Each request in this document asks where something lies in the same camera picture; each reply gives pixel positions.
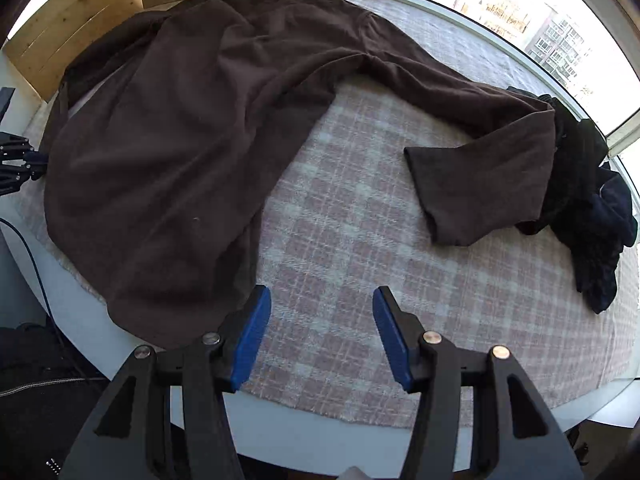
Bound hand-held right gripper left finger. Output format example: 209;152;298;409
60;285;273;480

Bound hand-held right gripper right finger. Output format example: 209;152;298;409
372;285;586;480

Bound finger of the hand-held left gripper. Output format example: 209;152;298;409
0;162;47;197
0;131;48;166

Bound brown fleece garment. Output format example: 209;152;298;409
40;0;558;351

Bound pink plaid blanket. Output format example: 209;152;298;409
10;0;640;428

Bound pine plank board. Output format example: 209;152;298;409
7;0;146;101

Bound person's black jacket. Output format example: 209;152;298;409
0;327;118;480

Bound navy garment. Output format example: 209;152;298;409
550;160;639;314

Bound black garment with yellow stripes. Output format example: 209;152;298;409
505;85;612;241

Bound apartment buildings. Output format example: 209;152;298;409
460;0;593;78

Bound black cable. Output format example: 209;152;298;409
0;219;88;378

